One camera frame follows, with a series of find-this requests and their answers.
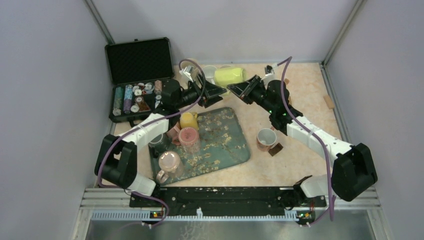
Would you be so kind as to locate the black upside-down mug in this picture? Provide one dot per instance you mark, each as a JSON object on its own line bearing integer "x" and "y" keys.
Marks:
{"x": 159, "y": 145}

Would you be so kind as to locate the cream patterned mug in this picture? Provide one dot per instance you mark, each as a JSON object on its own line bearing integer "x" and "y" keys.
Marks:
{"x": 189, "y": 62}

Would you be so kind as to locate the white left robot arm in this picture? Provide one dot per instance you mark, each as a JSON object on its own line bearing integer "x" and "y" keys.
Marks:
{"x": 118, "y": 155}

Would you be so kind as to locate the light pink glass mug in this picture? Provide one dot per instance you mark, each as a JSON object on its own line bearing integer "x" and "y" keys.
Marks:
{"x": 171, "y": 166}

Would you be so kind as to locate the light green mug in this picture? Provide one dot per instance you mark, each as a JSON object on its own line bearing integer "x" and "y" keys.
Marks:
{"x": 225, "y": 66}

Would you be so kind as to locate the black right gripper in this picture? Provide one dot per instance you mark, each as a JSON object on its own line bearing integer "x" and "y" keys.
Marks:
{"x": 244, "y": 90}

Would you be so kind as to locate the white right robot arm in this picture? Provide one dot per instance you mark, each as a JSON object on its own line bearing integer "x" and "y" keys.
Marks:
{"x": 351, "y": 167}

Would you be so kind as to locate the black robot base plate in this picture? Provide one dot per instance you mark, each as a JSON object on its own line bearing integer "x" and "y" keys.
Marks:
{"x": 228, "y": 201}

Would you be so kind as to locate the terracotta upside-down mug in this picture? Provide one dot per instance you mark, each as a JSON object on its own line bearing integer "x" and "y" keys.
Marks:
{"x": 266, "y": 138}

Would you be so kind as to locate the teal floral serving tray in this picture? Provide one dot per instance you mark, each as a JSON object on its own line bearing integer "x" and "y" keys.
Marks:
{"x": 222, "y": 145}

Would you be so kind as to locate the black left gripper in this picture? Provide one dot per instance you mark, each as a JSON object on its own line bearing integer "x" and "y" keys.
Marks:
{"x": 212, "y": 94}

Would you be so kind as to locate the black poker chip case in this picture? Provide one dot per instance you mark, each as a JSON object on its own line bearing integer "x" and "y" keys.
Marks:
{"x": 134, "y": 63}

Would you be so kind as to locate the light wooden block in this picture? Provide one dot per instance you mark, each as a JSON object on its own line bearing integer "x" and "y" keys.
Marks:
{"x": 329, "y": 102}

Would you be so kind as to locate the yellow upside-down mug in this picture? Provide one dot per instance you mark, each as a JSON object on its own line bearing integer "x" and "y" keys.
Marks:
{"x": 189, "y": 120}

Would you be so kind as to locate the white and blue mug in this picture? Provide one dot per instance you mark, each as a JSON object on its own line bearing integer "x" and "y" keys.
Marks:
{"x": 208, "y": 72}

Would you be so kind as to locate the dark brown wooden block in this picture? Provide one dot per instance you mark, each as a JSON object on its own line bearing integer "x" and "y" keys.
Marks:
{"x": 276, "y": 149}

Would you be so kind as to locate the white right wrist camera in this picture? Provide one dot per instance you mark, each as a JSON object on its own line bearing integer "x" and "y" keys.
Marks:
{"x": 269, "y": 75}

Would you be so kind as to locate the red-bottomed glass mug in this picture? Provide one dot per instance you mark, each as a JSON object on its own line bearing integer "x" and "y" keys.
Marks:
{"x": 188, "y": 138}

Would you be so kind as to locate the pink upside-down mug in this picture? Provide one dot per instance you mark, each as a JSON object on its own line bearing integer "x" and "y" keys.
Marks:
{"x": 174, "y": 131}

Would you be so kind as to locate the lime green faceted mug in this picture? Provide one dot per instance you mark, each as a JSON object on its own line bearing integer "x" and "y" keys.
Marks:
{"x": 229, "y": 75}

